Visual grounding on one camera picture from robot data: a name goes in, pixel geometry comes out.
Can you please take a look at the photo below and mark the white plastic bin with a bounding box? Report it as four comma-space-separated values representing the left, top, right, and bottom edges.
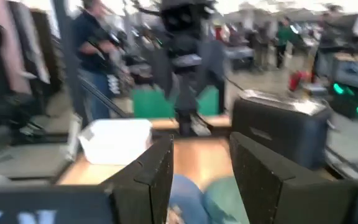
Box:
78, 118, 154, 166

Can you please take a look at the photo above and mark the device with green lights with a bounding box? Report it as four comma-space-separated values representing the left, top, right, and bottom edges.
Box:
331, 80, 358, 121

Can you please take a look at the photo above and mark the green bag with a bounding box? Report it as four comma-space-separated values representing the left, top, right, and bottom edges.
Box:
132, 85, 220, 118

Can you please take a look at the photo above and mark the black aluminium rig frame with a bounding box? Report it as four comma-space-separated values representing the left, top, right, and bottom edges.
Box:
0, 0, 130, 147

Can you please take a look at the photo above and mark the silver frame bracket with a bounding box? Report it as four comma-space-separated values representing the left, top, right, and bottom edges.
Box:
63, 113, 83, 162

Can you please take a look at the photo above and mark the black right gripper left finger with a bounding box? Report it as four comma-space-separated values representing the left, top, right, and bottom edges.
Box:
0, 133, 175, 224

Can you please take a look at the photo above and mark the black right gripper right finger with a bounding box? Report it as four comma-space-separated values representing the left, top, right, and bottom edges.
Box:
229, 131, 358, 224

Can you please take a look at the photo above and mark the person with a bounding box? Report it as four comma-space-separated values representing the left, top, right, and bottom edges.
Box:
71, 0, 127, 121
311, 4, 354, 78
273, 17, 301, 69

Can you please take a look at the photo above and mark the black and silver toaster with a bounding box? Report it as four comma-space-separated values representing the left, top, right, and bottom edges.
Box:
231, 89, 332, 170

